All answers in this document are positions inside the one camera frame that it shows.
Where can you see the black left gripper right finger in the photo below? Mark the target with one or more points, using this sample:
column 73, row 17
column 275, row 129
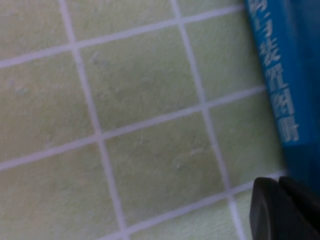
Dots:
column 305, row 200

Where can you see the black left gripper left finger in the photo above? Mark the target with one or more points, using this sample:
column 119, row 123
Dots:
column 270, row 215

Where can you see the blue and cream hardcover book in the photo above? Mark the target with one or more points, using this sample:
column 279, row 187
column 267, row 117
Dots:
column 295, row 75

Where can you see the green checked tablecloth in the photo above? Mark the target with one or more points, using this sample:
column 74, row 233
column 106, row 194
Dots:
column 125, row 125

